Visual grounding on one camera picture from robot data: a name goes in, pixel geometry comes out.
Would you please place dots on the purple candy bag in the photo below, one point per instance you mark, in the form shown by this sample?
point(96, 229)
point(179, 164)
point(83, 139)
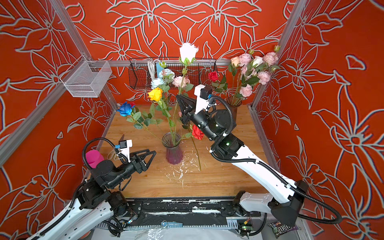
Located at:
point(280, 229)

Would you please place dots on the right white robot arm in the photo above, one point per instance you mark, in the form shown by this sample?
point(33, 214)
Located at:
point(286, 197)

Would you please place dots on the large red rose stem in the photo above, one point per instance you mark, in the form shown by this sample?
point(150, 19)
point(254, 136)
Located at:
point(193, 132)

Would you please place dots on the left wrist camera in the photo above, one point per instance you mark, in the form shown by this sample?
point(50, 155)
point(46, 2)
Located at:
point(122, 149)

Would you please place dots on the red rosebud stem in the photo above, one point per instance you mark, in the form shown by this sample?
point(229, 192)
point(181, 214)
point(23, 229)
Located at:
point(132, 104)

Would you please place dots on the pink peony stem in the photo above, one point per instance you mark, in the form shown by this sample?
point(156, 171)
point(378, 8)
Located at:
point(242, 93)

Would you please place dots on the pink carnation stem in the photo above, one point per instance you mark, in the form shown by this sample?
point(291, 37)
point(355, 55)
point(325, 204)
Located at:
point(264, 77)

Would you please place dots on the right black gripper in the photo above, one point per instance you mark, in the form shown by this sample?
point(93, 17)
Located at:
point(190, 109)

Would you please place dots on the clear plastic bin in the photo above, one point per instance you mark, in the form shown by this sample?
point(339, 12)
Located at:
point(86, 79)

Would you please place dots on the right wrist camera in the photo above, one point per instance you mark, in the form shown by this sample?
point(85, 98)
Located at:
point(203, 94)

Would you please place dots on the pink mottled flower stem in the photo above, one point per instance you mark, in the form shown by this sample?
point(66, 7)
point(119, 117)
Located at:
point(180, 81)

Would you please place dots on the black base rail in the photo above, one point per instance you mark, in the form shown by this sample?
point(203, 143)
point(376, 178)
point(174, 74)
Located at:
point(218, 213)

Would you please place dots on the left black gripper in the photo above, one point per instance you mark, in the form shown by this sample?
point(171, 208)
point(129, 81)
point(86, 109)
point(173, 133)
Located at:
point(136, 163)

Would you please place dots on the purple glass vase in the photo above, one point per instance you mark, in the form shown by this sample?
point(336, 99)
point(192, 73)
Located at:
point(174, 154)

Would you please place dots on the white handled scissors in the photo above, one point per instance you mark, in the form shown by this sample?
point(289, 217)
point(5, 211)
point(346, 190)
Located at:
point(112, 155)

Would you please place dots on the pale pink flower stem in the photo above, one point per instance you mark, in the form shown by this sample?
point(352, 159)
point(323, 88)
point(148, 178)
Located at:
point(246, 64)

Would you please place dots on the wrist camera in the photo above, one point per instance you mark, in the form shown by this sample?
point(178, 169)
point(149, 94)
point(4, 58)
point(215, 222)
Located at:
point(203, 94)
point(122, 149)

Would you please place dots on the pale blue flower stem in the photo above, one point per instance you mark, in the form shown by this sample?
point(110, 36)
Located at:
point(160, 73)

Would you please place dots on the black wire basket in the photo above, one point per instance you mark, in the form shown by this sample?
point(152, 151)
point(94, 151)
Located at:
point(198, 71)

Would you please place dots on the peach rose stem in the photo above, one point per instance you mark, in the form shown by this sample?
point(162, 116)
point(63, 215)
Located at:
point(235, 71)

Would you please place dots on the orange yellow rose stem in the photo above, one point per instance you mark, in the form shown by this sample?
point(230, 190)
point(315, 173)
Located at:
point(160, 104)

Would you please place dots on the small pink rose stem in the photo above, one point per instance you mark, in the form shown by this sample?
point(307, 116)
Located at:
point(197, 153)

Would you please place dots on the pink plastic cup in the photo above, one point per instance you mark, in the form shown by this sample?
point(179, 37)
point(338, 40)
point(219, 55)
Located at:
point(93, 158)

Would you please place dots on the brown glass vase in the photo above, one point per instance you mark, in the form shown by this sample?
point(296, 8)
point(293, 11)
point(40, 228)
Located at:
point(232, 109)

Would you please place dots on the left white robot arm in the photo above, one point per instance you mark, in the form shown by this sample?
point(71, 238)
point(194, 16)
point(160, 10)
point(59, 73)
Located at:
point(99, 199)

